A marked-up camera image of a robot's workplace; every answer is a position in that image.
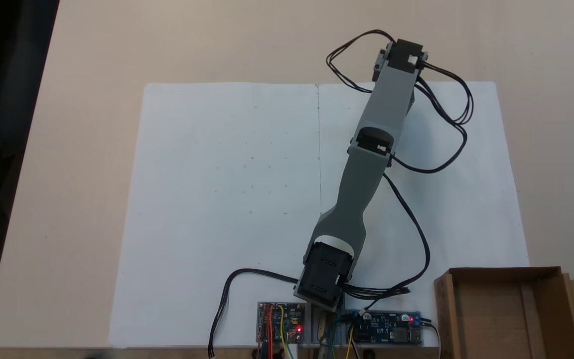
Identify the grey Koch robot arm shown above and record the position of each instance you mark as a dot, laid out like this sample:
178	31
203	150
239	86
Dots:
361	189

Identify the white paper sheet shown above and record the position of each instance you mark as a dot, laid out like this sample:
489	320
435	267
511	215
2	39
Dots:
446	224
217	199

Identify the blue circuit board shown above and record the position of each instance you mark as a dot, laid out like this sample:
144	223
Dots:
384	329

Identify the circuit board with red LED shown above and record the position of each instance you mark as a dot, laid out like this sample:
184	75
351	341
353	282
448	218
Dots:
281	324

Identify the brown cardboard box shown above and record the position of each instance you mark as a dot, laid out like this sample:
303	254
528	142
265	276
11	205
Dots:
496	319

